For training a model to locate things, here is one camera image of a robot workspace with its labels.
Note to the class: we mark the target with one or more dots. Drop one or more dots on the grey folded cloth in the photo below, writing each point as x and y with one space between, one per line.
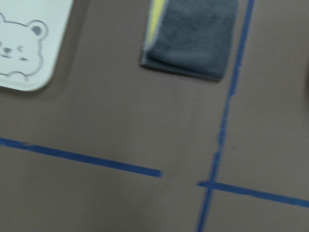
190 37

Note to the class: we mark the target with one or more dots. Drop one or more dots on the white bear tray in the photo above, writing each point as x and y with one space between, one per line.
31 37

